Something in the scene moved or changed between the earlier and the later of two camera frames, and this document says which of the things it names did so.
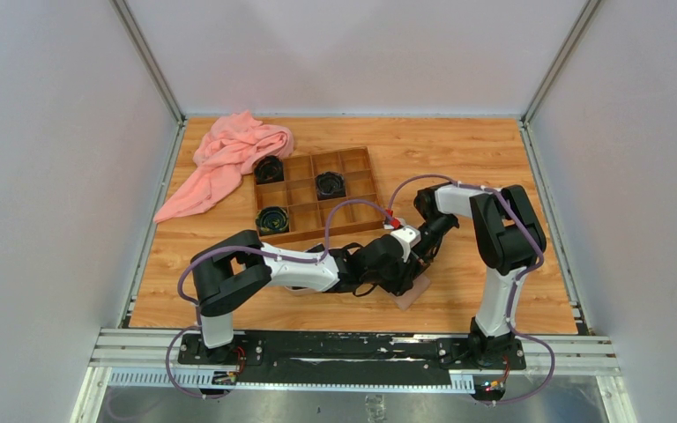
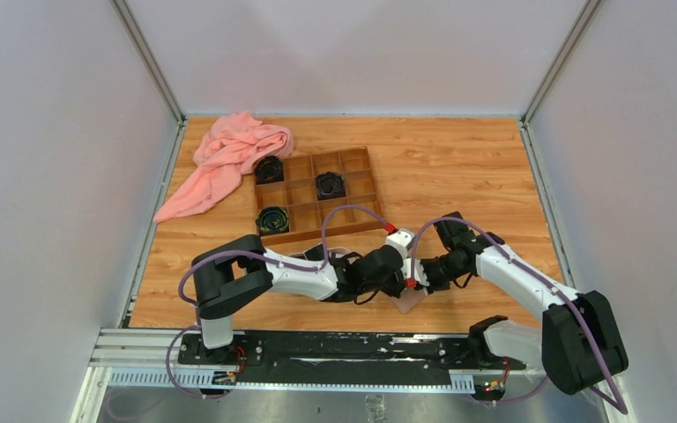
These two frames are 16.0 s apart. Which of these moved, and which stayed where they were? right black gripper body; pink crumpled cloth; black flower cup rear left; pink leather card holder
Moved: right black gripper body
Stayed: pink leather card holder; black flower cup rear left; pink crumpled cloth
